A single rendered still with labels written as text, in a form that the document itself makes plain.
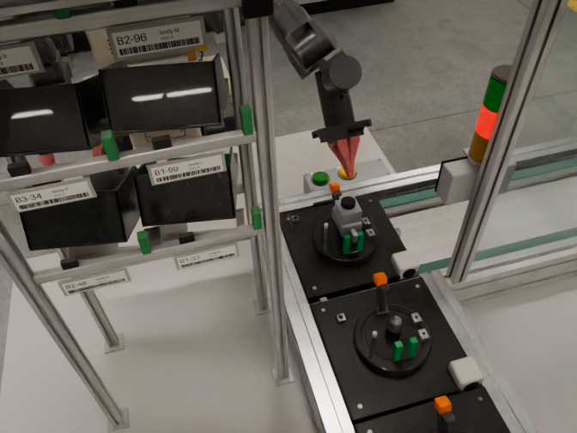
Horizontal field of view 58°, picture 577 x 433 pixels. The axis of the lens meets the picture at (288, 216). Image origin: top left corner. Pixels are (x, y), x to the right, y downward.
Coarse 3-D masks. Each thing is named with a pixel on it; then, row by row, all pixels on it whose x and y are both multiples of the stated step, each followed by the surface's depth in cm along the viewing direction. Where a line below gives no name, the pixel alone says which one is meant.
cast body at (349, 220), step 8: (336, 200) 106; (344, 200) 104; (352, 200) 104; (336, 208) 106; (344, 208) 104; (352, 208) 104; (360, 208) 104; (336, 216) 107; (344, 216) 103; (352, 216) 104; (360, 216) 105; (336, 224) 109; (344, 224) 105; (352, 224) 105; (360, 224) 105; (344, 232) 106; (352, 232) 105; (352, 240) 106
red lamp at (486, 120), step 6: (486, 108) 80; (480, 114) 82; (486, 114) 80; (492, 114) 79; (480, 120) 82; (486, 120) 80; (492, 120) 80; (480, 126) 82; (486, 126) 81; (492, 126) 80; (480, 132) 83; (486, 132) 82; (486, 138) 82
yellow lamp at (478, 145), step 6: (474, 132) 85; (474, 138) 85; (480, 138) 83; (474, 144) 85; (480, 144) 84; (486, 144) 83; (474, 150) 85; (480, 150) 84; (474, 156) 86; (480, 156) 85; (480, 162) 86
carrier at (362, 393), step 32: (416, 288) 104; (320, 320) 100; (352, 320) 99; (384, 320) 97; (416, 320) 95; (352, 352) 95; (384, 352) 92; (416, 352) 92; (448, 352) 94; (352, 384) 91; (384, 384) 90; (416, 384) 90; (448, 384) 90; (480, 384) 90; (352, 416) 87
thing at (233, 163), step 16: (144, 176) 70; (208, 176) 70; (224, 176) 70; (144, 192) 70; (160, 192) 71; (176, 192) 71; (192, 192) 71; (208, 192) 71; (224, 192) 71; (144, 208) 71; (160, 208) 71; (176, 208) 72; (192, 208) 72; (208, 208) 72; (224, 208) 72; (144, 224) 72; (160, 224) 72
